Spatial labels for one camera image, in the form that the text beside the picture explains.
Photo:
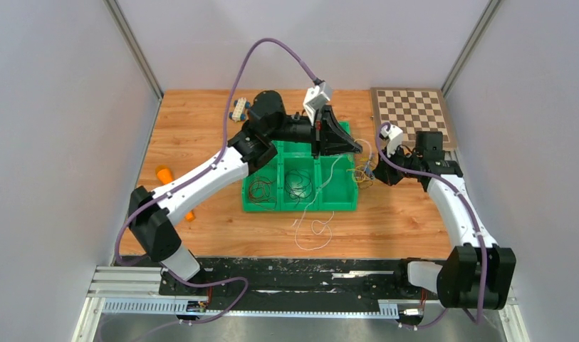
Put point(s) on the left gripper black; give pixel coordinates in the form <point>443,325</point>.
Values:
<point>335,137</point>

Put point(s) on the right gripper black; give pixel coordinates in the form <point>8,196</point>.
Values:
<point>383,172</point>

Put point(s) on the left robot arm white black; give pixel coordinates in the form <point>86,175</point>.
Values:
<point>153,214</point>

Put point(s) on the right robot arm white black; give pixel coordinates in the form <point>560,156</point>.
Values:
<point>478,272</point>

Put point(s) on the green six-compartment tray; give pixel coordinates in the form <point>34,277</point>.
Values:
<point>294,180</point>

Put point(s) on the wooden chessboard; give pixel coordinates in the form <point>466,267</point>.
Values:
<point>413,110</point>

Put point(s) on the white blue toy car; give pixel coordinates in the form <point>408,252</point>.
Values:
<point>239,112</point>

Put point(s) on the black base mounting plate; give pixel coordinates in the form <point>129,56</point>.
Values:
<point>279,286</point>

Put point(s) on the orange plastic carrot toy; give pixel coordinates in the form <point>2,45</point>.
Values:
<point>165,176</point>

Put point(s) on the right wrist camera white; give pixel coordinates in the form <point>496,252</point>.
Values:
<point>394,137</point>

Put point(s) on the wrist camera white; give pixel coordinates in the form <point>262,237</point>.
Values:
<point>315,98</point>
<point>394,137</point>

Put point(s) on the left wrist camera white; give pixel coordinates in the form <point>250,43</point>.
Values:
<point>315,98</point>

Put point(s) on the aluminium frame rail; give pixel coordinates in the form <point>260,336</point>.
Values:
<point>125,282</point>

